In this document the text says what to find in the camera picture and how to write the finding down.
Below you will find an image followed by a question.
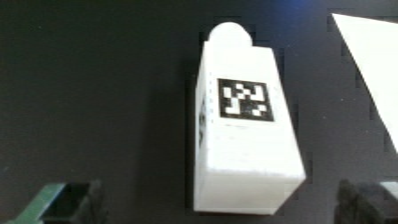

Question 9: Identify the white sheet with AprilTags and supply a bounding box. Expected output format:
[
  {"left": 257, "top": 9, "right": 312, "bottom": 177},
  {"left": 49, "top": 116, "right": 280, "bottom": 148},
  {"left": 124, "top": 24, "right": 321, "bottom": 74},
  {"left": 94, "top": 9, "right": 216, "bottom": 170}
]
[{"left": 332, "top": 13, "right": 398, "bottom": 152}]

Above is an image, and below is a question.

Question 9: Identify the white table leg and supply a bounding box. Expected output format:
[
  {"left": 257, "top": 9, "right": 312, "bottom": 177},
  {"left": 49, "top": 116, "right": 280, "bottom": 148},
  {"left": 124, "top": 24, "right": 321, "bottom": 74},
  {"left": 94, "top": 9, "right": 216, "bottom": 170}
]
[{"left": 193, "top": 22, "right": 305, "bottom": 215}]

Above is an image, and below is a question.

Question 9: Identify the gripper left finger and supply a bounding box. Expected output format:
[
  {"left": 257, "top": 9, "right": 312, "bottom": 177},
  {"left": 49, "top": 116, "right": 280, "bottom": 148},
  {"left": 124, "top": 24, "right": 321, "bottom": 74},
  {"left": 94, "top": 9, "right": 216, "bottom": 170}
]
[{"left": 7, "top": 180, "right": 108, "bottom": 224}]

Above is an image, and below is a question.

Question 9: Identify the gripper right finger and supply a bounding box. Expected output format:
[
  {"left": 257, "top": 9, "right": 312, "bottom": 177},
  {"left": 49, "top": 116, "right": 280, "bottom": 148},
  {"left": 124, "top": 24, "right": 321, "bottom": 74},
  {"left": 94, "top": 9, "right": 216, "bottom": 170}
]
[{"left": 334, "top": 179, "right": 398, "bottom": 224}]

